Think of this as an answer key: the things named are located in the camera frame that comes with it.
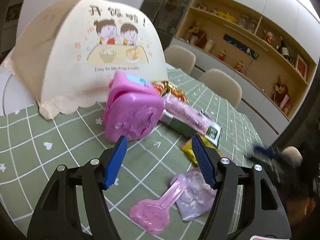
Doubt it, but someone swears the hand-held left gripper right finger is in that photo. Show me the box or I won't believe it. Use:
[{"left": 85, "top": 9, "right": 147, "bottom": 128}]
[{"left": 192, "top": 134, "right": 292, "bottom": 240}]

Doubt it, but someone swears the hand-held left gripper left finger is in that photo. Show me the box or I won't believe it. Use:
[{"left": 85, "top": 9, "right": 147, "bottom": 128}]
[{"left": 27, "top": 135, "right": 128, "bottom": 240}]

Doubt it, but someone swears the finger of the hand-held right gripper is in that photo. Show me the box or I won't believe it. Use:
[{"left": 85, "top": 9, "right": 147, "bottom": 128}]
[{"left": 251, "top": 145, "right": 278, "bottom": 165}]

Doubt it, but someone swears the yellow snack wrapper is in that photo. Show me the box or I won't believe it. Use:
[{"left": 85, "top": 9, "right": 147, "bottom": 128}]
[{"left": 181, "top": 140, "right": 208, "bottom": 167}]

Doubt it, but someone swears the purple clear packet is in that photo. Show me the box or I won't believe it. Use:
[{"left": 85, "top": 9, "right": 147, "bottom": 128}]
[{"left": 170, "top": 167, "right": 218, "bottom": 222}]

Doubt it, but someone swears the pink snack wrapper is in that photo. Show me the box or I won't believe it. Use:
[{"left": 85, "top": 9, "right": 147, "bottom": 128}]
[{"left": 162, "top": 94, "right": 222, "bottom": 144}]

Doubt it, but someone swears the pink plastic spoon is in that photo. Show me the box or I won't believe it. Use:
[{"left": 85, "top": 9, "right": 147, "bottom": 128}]
[{"left": 129, "top": 180, "right": 188, "bottom": 235}]

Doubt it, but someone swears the person's right forearm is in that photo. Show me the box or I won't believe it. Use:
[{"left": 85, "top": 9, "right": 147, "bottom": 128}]
[{"left": 286, "top": 195, "right": 317, "bottom": 228}]

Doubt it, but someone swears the beige dining chair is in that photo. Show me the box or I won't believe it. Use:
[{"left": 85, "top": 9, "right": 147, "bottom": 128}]
[
  {"left": 199, "top": 69, "right": 242, "bottom": 108},
  {"left": 164, "top": 45, "right": 197, "bottom": 74},
  {"left": 281, "top": 146, "right": 303, "bottom": 167}
]

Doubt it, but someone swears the green checkered tablecloth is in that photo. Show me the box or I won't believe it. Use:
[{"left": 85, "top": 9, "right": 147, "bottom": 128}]
[{"left": 0, "top": 69, "right": 265, "bottom": 240}]

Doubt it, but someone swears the dark snack packet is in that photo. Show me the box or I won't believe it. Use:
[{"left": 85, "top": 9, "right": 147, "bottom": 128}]
[{"left": 159, "top": 110, "right": 198, "bottom": 138}]

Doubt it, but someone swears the pink toy case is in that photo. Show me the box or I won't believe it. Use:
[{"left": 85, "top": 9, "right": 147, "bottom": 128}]
[{"left": 102, "top": 70, "right": 164, "bottom": 142}]

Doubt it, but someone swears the flower bouquet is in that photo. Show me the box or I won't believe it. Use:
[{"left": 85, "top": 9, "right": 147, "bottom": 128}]
[{"left": 271, "top": 76, "right": 292, "bottom": 115}]

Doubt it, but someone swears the orange gold snack wrapper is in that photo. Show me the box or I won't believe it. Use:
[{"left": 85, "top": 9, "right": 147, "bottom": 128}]
[{"left": 152, "top": 80, "right": 188, "bottom": 103}]

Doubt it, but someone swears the red framed picture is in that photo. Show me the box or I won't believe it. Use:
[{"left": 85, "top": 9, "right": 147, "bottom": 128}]
[{"left": 295, "top": 54, "right": 308, "bottom": 78}]

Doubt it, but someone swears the wooden shelf unit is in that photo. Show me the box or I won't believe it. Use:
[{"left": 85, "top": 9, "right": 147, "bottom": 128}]
[{"left": 174, "top": 0, "right": 318, "bottom": 120}]

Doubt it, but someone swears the panda figurine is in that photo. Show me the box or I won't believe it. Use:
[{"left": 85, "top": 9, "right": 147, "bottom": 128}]
[{"left": 276, "top": 36, "right": 295, "bottom": 64}]

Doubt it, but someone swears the black socket strip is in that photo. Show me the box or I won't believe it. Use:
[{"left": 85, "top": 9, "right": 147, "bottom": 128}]
[{"left": 223, "top": 34, "right": 259, "bottom": 59}]

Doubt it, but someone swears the red white figurine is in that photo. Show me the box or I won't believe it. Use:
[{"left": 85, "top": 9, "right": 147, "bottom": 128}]
[{"left": 264, "top": 30, "right": 275, "bottom": 44}]

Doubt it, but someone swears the printed mesh food cover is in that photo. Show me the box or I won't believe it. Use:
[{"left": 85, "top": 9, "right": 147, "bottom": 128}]
[{"left": 0, "top": 0, "right": 168, "bottom": 120}]

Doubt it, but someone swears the dark red gift bag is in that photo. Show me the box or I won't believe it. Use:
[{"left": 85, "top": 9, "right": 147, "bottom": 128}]
[{"left": 187, "top": 22, "right": 208, "bottom": 49}]

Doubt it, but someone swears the yellow toy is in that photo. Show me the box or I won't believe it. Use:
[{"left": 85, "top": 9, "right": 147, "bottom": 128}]
[{"left": 217, "top": 10, "right": 237, "bottom": 22}]

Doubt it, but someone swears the white upper cabinet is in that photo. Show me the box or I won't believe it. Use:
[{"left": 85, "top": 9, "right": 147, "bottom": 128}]
[{"left": 197, "top": 0, "right": 320, "bottom": 63}]

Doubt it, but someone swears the dark glass cabinet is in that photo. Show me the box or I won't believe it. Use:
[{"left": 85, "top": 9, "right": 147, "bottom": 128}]
[{"left": 140, "top": 0, "right": 200, "bottom": 48}]

